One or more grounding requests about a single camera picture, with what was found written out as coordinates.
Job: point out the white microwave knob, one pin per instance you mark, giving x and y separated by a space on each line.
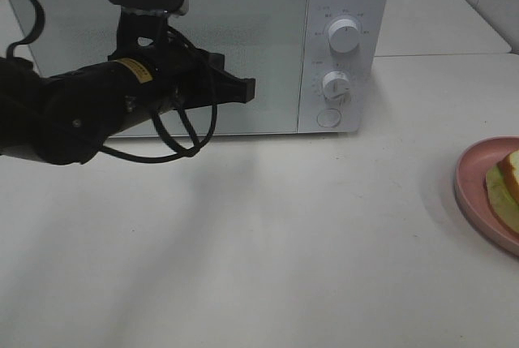
344 35
336 85

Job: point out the sandwich with lettuce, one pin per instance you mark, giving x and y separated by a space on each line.
502 190

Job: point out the white microwave oven body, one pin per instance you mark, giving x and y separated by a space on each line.
309 58

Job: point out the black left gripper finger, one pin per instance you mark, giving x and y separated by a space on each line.
232 89

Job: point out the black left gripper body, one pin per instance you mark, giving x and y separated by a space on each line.
155 68

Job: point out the white microwave door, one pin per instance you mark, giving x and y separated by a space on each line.
260 39

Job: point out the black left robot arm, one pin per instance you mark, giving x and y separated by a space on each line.
64 119

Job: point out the round white door button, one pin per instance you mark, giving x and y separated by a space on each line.
329 118

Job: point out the pink round plate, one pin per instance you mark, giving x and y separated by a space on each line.
470 190

